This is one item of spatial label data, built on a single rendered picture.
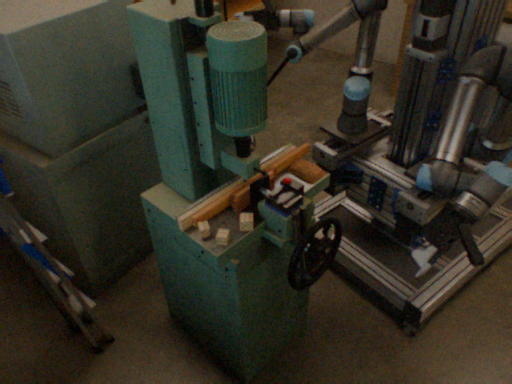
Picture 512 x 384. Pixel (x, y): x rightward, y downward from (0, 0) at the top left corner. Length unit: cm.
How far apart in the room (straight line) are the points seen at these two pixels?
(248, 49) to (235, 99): 16
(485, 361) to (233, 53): 182
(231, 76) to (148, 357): 149
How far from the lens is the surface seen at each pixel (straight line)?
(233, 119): 143
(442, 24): 197
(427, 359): 241
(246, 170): 157
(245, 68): 135
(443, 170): 143
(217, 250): 149
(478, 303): 269
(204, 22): 145
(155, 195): 191
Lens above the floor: 197
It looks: 39 degrees down
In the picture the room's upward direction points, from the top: 2 degrees counter-clockwise
